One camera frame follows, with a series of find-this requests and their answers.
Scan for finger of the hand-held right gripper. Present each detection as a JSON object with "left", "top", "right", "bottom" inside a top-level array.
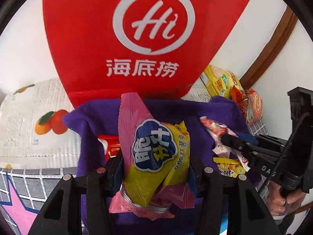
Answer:
[
  {"left": 221, "top": 134, "right": 260, "bottom": 165},
  {"left": 233, "top": 131, "right": 261, "bottom": 148}
]

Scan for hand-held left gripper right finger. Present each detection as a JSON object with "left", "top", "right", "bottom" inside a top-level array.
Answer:
[{"left": 188, "top": 155, "right": 282, "bottom": 235}]

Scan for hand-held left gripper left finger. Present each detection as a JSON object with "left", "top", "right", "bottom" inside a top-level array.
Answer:
[{"left": 28, "top": 149, "right": 125, "bottom": 235}]

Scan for pink strawberry print snack packet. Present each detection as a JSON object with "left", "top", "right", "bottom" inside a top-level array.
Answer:
[{"left": 199, "top": 116, "right": 239, "bottom": 158}]

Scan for yellow and pink snack packet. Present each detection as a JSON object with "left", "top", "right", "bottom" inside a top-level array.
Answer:
[{"left": 118, "top": 92, "right": 196, "bottom": 209}]

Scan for purple fabric storage bin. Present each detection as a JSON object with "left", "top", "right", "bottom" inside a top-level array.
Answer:
[{"left": 62, "top": 96, "right": 261, "bottom": 235}]

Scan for person's right hand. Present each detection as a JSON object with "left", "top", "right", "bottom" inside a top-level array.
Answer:
[{"left": 268, "top": 183, "right": 308, "bottom": 216}]

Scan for small yellow snack packet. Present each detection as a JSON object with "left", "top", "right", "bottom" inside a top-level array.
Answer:
[{"left": 213, "top": 157, "right": 247, "bottom": 178}]

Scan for red candy packet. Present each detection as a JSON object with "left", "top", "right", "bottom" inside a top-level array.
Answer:
[{"left": 97, "top": 135, "right": 121, "bottom": 160}]

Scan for red orange chip bag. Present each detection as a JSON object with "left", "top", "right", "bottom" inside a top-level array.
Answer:
[{"left": 231, "top": 87, "right": 264, "bottom": 128}]

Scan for pink packet with silver ribbon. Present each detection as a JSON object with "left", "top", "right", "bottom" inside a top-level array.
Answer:
[{"left": 109, "top": 184, "right": 175, "bottom": 220}]

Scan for yellow chip bag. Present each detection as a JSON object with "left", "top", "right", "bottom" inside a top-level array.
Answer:
[{"left": 202, "top": 65, "right": 243, "bottom": 99}]

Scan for white fruit print cloth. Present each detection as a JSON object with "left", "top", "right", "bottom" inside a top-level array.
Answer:
[{"left": 0, "top": 78, "right": 213, "bottom": 170}]

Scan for pink paper star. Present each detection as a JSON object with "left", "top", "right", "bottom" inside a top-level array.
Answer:
[{"left": 0, "top": 176, "right": 41, "bottom": 235}]

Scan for red paper bag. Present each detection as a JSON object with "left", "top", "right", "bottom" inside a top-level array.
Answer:
[{"left": 42, "top": 0, "right": 256, "bottom": 108}]

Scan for black cable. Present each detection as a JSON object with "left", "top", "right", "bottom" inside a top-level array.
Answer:
[{"left": 259, "top": 113, "right": 310, "bottom": 194}]

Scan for brown wooden door frame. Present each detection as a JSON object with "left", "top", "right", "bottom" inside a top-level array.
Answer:
[{"left": 238, "top": 5, "right": 299, "bottom": 89}]

